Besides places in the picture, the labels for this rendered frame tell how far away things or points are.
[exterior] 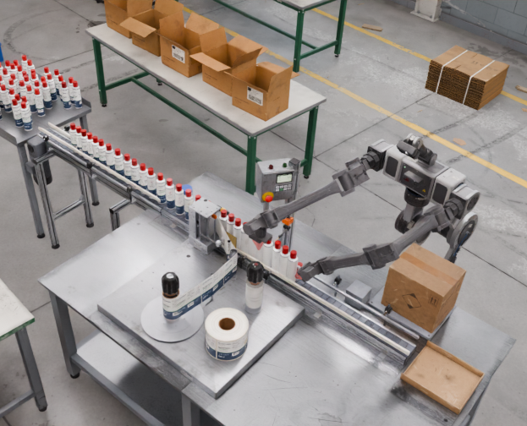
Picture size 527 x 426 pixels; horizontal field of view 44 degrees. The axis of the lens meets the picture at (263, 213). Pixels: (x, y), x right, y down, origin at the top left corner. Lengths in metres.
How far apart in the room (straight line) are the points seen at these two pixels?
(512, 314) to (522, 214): 1.18
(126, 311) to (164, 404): 0.68
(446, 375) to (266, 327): 0.88
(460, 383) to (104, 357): 2.00
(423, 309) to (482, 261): 1.92
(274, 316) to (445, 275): 0.86
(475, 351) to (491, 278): 1.71
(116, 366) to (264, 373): 1.12
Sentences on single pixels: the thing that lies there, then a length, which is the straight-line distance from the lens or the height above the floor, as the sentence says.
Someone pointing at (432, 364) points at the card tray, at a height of 0.83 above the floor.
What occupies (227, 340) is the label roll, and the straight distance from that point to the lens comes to 3.02.
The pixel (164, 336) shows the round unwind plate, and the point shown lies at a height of 0.89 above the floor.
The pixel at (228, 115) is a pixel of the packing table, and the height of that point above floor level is 0.78.
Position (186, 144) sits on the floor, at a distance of 6.02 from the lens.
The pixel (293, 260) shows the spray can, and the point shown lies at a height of 1.04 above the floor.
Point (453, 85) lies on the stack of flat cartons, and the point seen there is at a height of 0.15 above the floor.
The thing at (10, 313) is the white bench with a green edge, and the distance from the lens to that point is 3.58.
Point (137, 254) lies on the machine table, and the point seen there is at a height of 0.83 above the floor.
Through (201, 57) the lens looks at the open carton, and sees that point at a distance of 5.18.
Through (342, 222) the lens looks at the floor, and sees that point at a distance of 5.25.
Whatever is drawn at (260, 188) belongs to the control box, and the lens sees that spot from 3.26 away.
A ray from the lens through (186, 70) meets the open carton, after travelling 5.42.
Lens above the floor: 3.37
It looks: 40 degrees down
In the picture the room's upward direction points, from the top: 4 degrees clockwise
